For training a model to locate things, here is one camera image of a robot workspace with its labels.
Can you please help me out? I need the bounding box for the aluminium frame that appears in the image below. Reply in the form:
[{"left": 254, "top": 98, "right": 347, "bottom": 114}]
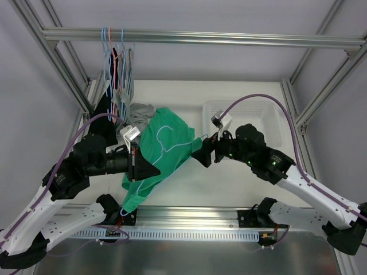
[{"left": 8, "top": 0, "right": 367, "bottom": 275}]

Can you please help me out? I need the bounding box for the black right base bracket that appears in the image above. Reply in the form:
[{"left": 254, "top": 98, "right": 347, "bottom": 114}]
[{"left": 237, "top": 209, "right": 259, "bottom": 228}]

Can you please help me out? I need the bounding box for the front aluminium rail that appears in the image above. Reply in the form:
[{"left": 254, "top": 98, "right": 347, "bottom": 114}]
[{"left": 54, "top": 205, "right": 327, "bottom": 231}]

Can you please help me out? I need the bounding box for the black tank top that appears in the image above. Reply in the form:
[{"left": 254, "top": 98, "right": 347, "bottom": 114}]
[{"left": 88, "top": 48, "right": 119, "bottom": 146}]

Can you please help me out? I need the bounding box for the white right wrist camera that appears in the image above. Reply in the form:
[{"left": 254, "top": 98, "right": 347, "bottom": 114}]
[{"left": 211, "top": 110, "right": 232, "bottom": 140}]

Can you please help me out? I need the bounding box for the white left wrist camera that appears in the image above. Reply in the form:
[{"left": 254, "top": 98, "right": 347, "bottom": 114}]
[{"left": 119, "top": 125, "right": 141, "bottom": 153}]

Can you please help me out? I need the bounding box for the green tank top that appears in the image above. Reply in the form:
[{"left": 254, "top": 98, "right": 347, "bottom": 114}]
[{"left": 120, "top": 107, "right": 203, "bottom": 213}]

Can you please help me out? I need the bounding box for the white slotted cable duct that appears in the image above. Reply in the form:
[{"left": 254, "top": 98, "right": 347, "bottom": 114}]
[{"left": 71, "top": 227, "right": 260, "bottom": 242}]

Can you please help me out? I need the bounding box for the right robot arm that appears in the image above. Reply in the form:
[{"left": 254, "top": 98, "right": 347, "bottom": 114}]
[{"left": 192, "top": 124, "right": 366, "bottom": 256}]

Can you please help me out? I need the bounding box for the white perforated plastic basket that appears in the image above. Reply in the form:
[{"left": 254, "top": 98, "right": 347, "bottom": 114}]
[{"left": 202, "top": 100, "right": 283, "bottom": 148}]

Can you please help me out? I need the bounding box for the black left base bracket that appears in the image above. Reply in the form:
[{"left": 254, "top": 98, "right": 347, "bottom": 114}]
[{"left": 116, "top": 208, "right": 138, "bottom": 226}]

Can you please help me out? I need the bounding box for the grey tank top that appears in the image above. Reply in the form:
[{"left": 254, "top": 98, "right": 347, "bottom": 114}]
[{"left": 114, "top": 48, "right": 155, "bottom": 132}]

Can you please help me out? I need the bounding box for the black base bracket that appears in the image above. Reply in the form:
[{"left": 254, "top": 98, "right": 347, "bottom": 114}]
[
  {"left": 116, "top": 208, "right": 138, "bottom": 226},
  {"left": 237, "top": 209, "right": 259, "bottom": 228}
]

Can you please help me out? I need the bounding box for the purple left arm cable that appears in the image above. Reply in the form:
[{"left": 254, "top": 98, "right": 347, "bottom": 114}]
[{"left": 0, "top": 112, "right": 130, "bottom": 275}]

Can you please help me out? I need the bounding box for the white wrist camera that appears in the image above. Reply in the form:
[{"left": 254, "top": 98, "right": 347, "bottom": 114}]
[
  {"left": 211, "top": 110, "right": 232, "bottom": 140},
  {"left": 119, "top": 125, "right": 141, "bottom": 153}
]

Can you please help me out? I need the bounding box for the aluminium hanging rail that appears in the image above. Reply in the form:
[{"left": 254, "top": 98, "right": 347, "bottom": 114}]
[{"left": 42, "top": 27, "right": 366, "bottom": 50}]

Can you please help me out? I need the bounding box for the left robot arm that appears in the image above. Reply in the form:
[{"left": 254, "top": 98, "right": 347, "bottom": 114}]
[{"left": 1, "top": 134, "right": 161, "bottom": 270}]

